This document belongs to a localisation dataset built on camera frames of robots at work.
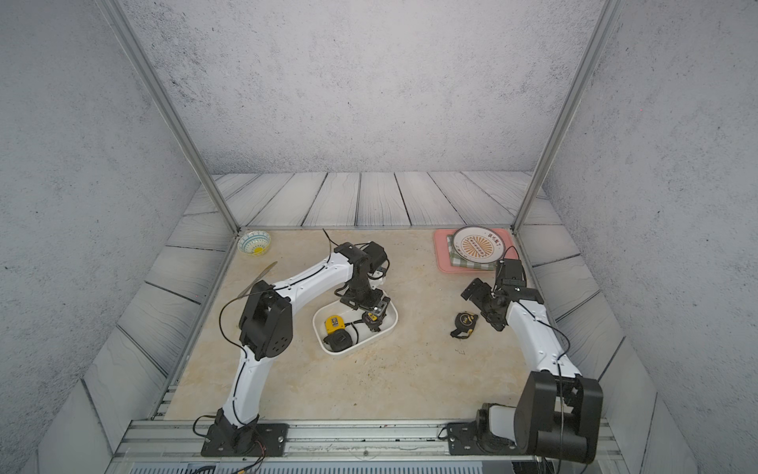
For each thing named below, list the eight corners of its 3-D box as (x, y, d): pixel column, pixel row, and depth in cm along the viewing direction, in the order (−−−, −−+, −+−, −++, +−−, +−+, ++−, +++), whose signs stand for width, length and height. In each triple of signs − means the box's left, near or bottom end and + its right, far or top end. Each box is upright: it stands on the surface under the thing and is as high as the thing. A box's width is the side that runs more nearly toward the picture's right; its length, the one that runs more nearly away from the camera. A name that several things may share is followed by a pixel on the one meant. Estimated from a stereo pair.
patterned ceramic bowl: (237, 252, 116) (233, 245, 113) (252, 234, 122) (249, 227, 119) (261, 259, 113) (258, 252, 110) (276, 241, 119) (273, 234, 117)
